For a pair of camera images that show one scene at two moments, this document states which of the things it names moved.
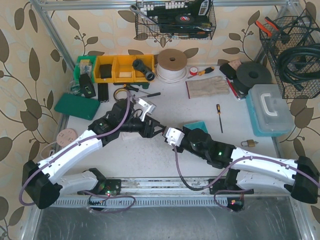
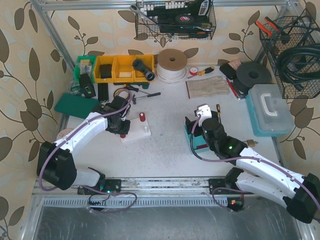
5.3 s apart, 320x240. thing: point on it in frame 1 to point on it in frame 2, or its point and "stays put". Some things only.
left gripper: x=147 y=127 to x=122 y=128
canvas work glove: x=212 y=86 stays put
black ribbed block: x=103 y=92 stays put
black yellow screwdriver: x=130 y=87 stays put
